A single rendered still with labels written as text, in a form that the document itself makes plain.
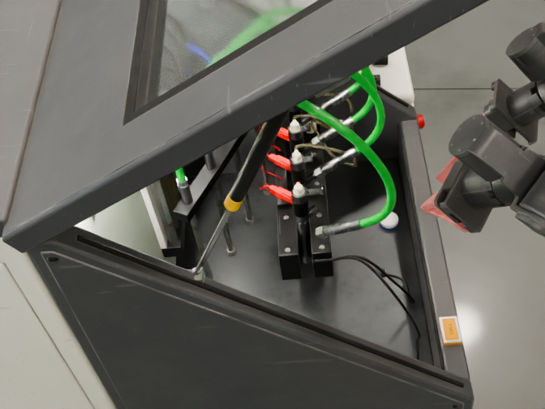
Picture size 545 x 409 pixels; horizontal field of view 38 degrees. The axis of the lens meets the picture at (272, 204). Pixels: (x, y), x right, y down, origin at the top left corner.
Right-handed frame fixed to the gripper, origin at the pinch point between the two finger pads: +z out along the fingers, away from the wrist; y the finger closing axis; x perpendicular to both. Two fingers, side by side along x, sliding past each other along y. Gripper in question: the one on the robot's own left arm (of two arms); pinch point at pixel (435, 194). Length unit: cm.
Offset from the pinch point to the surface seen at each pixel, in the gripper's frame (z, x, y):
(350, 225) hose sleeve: 21.4, 1.1, 2.9
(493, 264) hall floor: 114, 95, -54
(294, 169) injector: 40.5, -5.5, -6.5
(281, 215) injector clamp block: 48.6, -0.1, -0.6
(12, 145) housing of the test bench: 12, -48, 26
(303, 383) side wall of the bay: 21.4, 7.4, 28.4
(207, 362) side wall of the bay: 22.0, -7.9, 33.7
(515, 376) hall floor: 93, 105, -20
